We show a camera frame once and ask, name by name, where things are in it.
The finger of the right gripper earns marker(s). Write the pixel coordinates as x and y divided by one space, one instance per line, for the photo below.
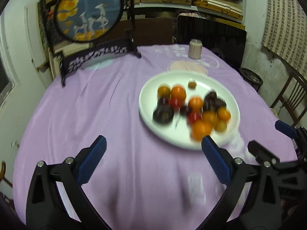
287 130
261 153

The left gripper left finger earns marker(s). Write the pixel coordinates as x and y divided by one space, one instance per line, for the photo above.
45 208

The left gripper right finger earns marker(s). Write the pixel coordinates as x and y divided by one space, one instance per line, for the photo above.
262 208

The small yellow kumquat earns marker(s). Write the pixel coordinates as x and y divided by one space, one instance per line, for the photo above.
220 126

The orange tangerine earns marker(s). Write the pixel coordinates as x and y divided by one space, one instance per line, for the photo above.
196 103
178 92
200 129
223 114
210 117

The dark dried date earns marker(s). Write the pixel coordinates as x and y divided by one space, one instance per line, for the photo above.
212 104
211 96

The red cherry tomato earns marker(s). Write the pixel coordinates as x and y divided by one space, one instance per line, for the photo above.
175 103
193 117

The large dark plum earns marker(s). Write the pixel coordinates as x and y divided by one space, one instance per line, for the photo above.
163 114

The wooden chair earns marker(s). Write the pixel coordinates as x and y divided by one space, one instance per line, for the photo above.
293 97

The black speaker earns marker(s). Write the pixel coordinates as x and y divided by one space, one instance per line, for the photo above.
251 77

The white oval plate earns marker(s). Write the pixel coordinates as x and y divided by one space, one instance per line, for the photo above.
178 132

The patterned curtain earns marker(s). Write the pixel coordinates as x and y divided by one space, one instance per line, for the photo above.
285 32

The small olive kumquat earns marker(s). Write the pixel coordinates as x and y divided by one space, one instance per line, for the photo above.
192 85

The yellow-orange fruit on plate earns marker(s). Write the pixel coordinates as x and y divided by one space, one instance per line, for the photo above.
164 92

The window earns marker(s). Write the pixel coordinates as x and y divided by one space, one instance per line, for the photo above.
6 85

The black carved ornament stand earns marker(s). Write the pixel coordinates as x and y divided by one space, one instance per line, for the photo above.
71 63

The round painted screen ornament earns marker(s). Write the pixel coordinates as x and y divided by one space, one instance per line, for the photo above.
85 21

